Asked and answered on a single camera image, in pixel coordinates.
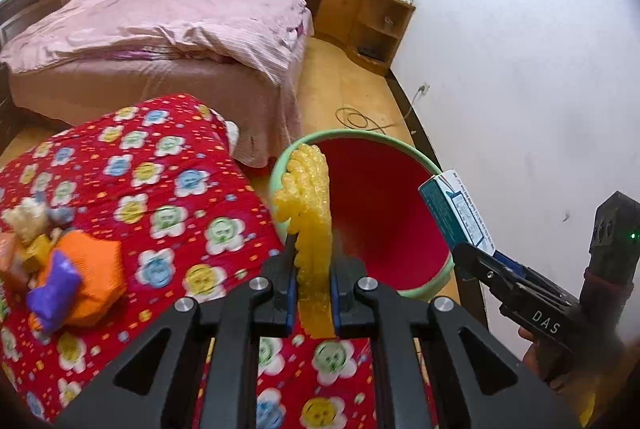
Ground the purple wrapper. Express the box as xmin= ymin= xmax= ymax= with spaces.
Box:
xmin=25 ymin=251 xmax=83 ymax=333

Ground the orange snack packet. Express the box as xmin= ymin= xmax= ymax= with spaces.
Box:
xmin=0 ymin=231 xmax=32 ymax=293

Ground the person's right hand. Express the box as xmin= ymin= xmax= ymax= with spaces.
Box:
xmin=517 ymin=326 xmax=552 ymax=384

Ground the red smiley flower blanket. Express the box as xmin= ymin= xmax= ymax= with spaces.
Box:
xmin=0 ymin=94 xmax=441 ymax=429

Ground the wooden bed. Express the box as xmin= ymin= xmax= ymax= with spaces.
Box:
xmin=0 ymin=0 xmax=316 ymax=170

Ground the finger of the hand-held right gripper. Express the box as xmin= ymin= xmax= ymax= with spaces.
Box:
xmin=452 ymin=242 xmax=572 ymax=308
xmin=492 ymin=251 xmax=562 ymax=294

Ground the red bin with green rim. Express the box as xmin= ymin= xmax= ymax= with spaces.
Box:
xmin=269 ymin=129 xmax=456 ymax=301

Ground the teal and white carton box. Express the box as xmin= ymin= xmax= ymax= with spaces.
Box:
xmin=419 ymin=170 xmax=497 ymax=257

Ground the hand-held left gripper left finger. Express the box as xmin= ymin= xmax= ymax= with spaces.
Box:
xmin=56 ymin=253 xmax=297 ymax=429

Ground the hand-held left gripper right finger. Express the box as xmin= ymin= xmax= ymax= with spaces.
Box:
xmin=329 ymin=255 xmax=581 ymax=429

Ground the crumpled orange paper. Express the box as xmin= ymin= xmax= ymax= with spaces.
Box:
xmin=30 ymin=229 xmax=128 ymax=331

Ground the dark floor cable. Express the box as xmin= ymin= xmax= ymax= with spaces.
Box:
xmin=336 ymin=106 xmax=401 ymax=136

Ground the pink blanket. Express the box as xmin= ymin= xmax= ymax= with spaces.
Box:
xmin=0 ymin=0 xmax=316 ymax=87

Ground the yellow bumpy plastic strip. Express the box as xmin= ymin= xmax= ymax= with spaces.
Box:
xmin=272 ymin=144 xmax=337 ymax=340

